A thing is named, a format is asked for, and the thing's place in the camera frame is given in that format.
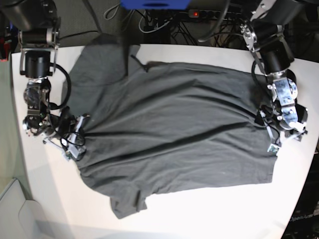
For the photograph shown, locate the black power strip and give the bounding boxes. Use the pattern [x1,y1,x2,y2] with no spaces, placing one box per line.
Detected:
[187,9,240,20]

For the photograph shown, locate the white cable loop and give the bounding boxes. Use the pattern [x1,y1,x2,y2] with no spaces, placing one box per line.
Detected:
[138,14,172,34]

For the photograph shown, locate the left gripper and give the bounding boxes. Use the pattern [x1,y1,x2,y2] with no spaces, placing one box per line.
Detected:
[259,117,308,144]

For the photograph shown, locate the white bin corner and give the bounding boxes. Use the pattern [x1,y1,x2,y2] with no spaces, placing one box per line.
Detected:
[0,179,46,239]

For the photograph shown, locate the red clamp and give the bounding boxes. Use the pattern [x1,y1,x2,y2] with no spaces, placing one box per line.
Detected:
[0,36,11,61]

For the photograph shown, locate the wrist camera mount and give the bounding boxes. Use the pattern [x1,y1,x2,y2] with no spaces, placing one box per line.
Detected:
[42,114,92,161]
[256,105,308,154]

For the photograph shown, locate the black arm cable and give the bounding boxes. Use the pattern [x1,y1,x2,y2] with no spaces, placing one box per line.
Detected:
[49,63,73,110]

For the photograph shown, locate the grey t-shirt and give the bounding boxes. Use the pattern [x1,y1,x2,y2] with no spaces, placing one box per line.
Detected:
[68,35,276,219]

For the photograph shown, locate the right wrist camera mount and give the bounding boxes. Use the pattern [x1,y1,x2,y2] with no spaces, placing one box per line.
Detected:
[42,114,92,161]

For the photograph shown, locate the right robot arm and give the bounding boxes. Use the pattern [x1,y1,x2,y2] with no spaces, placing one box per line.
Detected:
[0,0,85,151]

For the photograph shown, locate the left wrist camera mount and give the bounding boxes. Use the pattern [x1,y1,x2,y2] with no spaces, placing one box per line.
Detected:
[256,105,308,154]

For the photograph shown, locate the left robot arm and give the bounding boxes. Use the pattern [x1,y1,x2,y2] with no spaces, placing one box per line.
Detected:
[240,0,308,147]

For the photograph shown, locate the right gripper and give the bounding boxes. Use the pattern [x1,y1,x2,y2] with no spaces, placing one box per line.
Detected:
[48,117,86,149]

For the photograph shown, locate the blue box at top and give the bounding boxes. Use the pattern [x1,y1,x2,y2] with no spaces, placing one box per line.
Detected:
[120,0,190,9]

